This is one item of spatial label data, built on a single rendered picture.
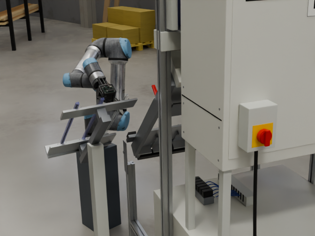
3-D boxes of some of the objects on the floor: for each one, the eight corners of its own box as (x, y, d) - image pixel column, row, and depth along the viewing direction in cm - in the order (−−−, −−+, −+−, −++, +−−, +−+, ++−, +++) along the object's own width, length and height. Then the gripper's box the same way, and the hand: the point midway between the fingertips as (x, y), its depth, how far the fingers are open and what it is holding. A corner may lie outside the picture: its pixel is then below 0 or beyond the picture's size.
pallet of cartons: (120, 40, 928) (119, 5, 907) (160, 47, 853) (159, 10, 831) (87, 46, 878) (85, 10, 856) (126, 54, 803) (124, 14, 781)
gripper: (87, 77, 227) (103, 109, 216) (114, 73, 233) (131, 105, 222) (85, 90, 233) (101, 122, 222) (111, 85, 239) (127, 117, 228)
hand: (114, 115), depth 224 cm, fingers open, 7 cm apart
